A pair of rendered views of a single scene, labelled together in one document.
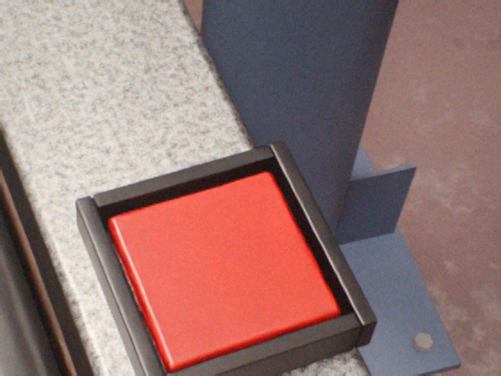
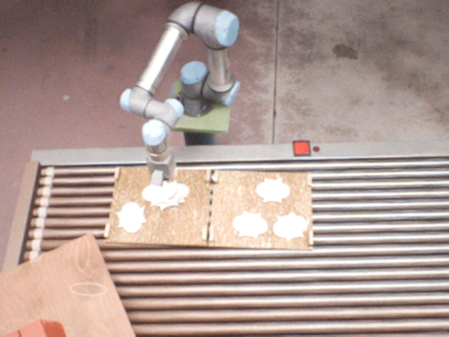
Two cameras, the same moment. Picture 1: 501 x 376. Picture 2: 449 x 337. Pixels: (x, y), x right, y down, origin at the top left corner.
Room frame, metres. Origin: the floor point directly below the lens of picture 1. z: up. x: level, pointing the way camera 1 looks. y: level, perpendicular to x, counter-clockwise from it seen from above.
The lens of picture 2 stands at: (-0.14, 1.25, 2.82)
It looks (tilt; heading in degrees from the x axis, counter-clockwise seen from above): 59 degrees down; 301
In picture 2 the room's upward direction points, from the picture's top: 3 degrees counter-clockwise
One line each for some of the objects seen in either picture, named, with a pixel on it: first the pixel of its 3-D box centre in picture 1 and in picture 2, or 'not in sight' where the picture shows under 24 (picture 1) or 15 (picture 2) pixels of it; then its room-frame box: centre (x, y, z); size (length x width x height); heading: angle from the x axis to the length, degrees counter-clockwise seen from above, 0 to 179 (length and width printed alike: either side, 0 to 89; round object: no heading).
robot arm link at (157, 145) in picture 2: not in sight; (155, 136); (0.59, 0.49, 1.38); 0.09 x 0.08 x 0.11; 93
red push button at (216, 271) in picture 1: (221, 273); (302, 148); (0.21, 0.00, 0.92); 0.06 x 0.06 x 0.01; 28
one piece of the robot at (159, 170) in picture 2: not in sight; (158, 166); (0.58, 0.51, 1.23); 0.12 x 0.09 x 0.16; 104
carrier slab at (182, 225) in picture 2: not in sight; (160, 205); (0.61, 0.53, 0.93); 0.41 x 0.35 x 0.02; 26
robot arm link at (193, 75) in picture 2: not in sight; (195, 78); (0.75, -0.03, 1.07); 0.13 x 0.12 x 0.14; 3
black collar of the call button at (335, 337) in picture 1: (222, 270); (302, 148); (0.21, 0.00, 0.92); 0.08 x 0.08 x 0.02; 28
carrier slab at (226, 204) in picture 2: not in sight; (262, 208); (0.23, 0.36, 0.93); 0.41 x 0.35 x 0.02; 25
